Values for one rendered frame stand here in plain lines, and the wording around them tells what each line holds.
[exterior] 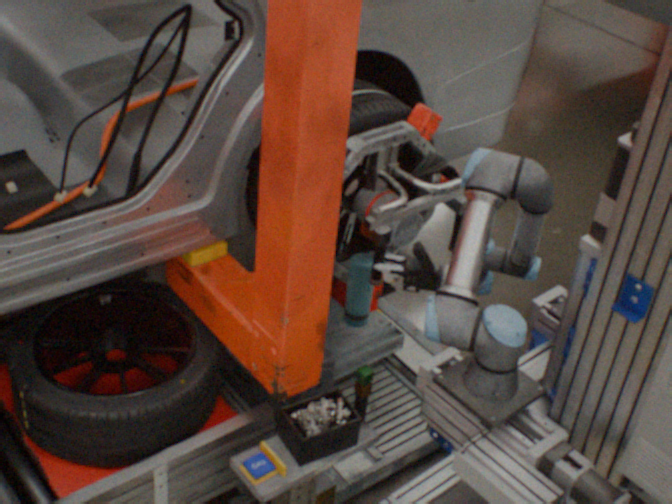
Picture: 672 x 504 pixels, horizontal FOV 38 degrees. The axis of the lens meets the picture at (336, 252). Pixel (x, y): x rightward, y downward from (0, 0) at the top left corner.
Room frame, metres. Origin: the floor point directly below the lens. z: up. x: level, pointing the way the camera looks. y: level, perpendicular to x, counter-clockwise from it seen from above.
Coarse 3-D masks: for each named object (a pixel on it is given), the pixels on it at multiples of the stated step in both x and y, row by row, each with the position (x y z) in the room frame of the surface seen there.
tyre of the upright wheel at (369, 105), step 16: (352, 96) 2.80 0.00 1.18; (368, 96) 2.81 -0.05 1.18; (384, 96) 2.86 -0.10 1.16; (352, 112) 2.71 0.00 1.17; (368, 112) 2.72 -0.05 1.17; (384, 112) 2.76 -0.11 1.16; (400, 112) 2.81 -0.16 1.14; (352, 128) 2.67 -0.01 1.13; (368, 128) 2.72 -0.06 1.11; (432, 144) 2.92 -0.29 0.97; (256, 160) 2.68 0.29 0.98; (256, 176) 2.66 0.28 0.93; (256, 192) 2.63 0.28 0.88; (416, 192) 2.90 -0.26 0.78; (256, 208) 2.63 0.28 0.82; (256, 224) 2.65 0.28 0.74
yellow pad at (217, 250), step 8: (200, 248) 2.50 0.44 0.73; (208, 248) 2.51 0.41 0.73; (216, 248) 2.52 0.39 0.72; (224, 248) 2.54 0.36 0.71; (184, 256) 2.50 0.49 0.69; (192, 256) 2.46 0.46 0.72; (200, 256) 2.48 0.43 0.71; (208, 256) 2.50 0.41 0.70; (216, 256) 2.52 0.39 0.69; (192, 264) 2.46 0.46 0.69; (200, 264) 2.48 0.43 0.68
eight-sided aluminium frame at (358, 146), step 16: (384, 128) 2.72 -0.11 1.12; (400, 128) 2.75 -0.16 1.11; (352, 144) 2.61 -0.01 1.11; (368, 144) 2.61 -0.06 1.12; (384, 144) 2.66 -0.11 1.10; (416, 144) 2.75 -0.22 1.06; (352, 160) 2.57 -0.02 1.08; (432, 176) 2.82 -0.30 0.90; (432, 192) 2.83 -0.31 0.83; (432, 208) 2.83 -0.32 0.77; (336, 272) 2.56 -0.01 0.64
